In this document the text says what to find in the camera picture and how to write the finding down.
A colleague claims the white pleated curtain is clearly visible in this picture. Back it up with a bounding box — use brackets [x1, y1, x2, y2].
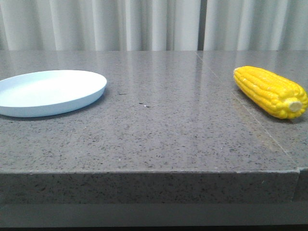
[0, 0, 308, 51]

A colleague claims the light blue round plate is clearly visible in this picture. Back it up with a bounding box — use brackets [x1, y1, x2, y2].
[0, 70, 107, 117]

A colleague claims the yellow corn cob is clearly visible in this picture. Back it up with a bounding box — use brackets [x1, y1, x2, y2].
[233, 66, 308, 119]

